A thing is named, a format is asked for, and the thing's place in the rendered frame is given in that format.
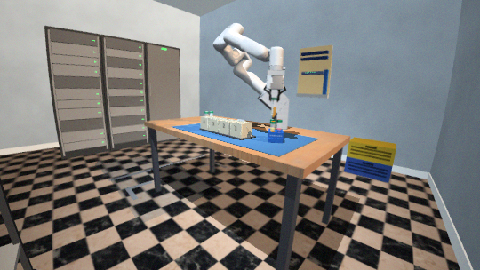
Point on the blue tube rack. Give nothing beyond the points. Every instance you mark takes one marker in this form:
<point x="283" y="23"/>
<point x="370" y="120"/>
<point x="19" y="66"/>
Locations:
<point x="275" y="137"/>

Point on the white bucket adapter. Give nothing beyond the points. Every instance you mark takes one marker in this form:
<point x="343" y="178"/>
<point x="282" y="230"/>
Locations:
<point x="224" y="127"/>
<point x="214" y="124"/>
<point x="205" y="122"/>
<point x="240" y="129"/>

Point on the blue bench mat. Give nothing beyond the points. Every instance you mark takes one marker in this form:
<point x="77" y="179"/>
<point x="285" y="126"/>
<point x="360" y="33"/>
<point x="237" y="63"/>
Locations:
<point x="260" y="143"/>

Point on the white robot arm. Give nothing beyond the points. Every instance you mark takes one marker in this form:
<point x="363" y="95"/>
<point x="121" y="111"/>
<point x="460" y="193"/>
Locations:
<point x="239" y="56"/>

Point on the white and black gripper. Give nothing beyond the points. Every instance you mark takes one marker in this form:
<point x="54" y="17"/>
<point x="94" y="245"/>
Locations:
<point x="275" y="82"/>

